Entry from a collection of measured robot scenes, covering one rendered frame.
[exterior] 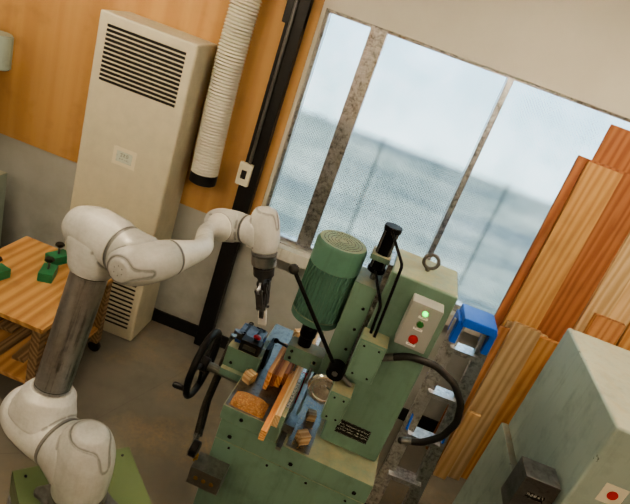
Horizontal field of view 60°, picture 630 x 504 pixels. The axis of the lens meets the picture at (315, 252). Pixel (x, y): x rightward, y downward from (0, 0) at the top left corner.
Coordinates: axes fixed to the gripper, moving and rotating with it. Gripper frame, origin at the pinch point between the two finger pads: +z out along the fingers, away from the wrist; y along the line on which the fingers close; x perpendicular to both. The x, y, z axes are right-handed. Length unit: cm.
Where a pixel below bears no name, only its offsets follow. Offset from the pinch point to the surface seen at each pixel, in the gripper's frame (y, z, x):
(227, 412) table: -27.0, 23.4, 2.5
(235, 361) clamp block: -3.9, 18.7, 8.7
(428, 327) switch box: -17, -16, -59
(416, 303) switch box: -17, -23, -54
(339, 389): -18.0, 11.8, -33.4
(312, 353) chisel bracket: -3.1, 9.6, -20.3
